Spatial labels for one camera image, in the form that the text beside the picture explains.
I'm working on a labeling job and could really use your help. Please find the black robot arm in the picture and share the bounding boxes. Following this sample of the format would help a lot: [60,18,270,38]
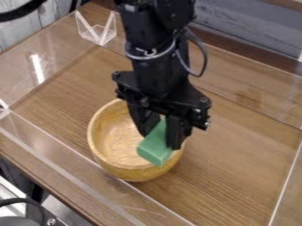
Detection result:
[112,0,211,150]

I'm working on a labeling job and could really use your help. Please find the clear acrylic corner bracket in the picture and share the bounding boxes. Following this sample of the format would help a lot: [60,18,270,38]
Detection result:
[75,11,117,46]

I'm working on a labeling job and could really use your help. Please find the brown wooden bowl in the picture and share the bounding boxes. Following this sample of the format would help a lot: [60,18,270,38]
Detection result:
[87,99,184,182]

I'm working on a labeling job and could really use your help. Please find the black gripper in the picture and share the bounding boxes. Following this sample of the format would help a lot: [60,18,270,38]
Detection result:
[112,48,211,150]

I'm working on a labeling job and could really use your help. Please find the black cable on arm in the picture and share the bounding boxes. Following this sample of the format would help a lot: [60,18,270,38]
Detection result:
[175,27,208,79]

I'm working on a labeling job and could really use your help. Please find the green rectangular block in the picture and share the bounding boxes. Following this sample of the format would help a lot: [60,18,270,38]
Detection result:
[136,119,172,167]

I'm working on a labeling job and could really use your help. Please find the black cable lower left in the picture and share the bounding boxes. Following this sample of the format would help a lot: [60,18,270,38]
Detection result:
[0,197,57,226]

